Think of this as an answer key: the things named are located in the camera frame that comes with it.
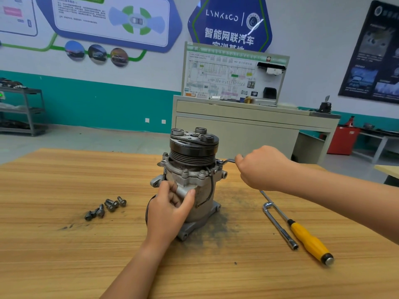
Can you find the person's left hand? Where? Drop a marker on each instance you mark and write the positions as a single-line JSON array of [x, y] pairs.
[[167, 218]]

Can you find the person's right hand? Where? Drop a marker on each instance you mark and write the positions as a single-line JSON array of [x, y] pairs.
[[265, 168]]

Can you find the silver combination wrench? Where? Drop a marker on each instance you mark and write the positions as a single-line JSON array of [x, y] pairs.
[[227, 161]]

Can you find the grey metal compressor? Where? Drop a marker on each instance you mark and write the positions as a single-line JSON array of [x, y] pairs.
[[193, 171]]

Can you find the person's left forearm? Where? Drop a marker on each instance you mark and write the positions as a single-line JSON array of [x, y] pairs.
[[134, 277]]

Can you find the person's right forearm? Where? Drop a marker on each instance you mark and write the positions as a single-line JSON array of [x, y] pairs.
[[349, 196]]

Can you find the beige workbench cabinet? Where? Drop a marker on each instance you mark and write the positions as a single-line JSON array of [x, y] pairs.
[[249, 127]]

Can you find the silver L-shaped socket wrench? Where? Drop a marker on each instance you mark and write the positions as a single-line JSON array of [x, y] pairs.
[[280, 226]]

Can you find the red cabinet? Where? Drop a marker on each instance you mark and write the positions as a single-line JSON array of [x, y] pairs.
[[343, 140]]

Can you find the small black device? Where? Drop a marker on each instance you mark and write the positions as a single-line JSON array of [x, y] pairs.
[[325, 106]]

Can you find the white wiring display board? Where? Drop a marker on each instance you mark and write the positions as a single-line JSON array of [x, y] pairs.
[[215, 74]]

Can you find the wooden side table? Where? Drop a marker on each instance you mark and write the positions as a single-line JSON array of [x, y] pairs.
[[389, 171]]

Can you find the grey metal shelf cart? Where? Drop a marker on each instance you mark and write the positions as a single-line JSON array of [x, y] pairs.
[[22, 109]]

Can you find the blue rounded infographic panel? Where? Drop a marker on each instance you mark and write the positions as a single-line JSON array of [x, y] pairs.
[[93, 21]]

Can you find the blue hexagon wall sign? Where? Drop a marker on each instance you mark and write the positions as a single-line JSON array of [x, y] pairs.
[[227, 21]]

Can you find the dark wall poster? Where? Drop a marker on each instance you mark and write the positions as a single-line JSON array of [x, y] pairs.
[[374, 56]]

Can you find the round photo wall decal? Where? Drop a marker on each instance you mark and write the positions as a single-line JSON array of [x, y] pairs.
[[75, 50], [119, 57], [97, 53]]

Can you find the white infographic wall panel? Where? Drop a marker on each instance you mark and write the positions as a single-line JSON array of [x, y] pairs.
[[15, 15]]

